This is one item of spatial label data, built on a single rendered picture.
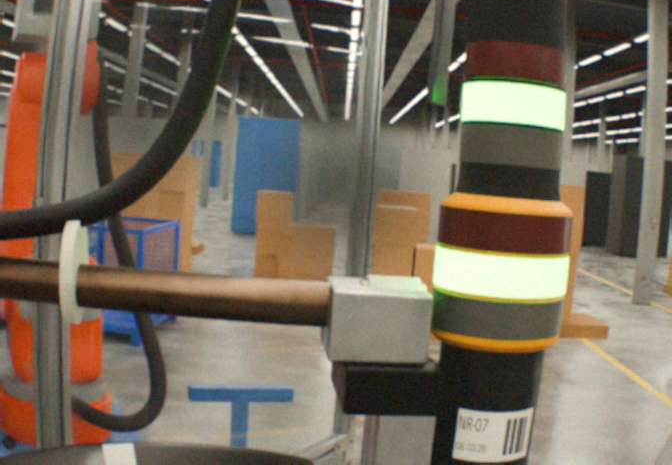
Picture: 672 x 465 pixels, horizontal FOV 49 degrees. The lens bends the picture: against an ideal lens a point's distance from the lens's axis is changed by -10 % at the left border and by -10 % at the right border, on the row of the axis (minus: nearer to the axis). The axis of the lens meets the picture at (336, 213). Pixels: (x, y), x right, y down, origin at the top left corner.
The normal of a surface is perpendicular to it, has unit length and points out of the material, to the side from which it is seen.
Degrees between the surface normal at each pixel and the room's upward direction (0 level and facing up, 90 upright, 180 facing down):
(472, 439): 90
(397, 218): 90
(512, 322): 90
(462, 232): 90
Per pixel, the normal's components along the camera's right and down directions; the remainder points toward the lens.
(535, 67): 0.16, 0.07
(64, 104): 0.87, 0.09
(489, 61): -0.68, -0.01
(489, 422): -0.10, 0.05
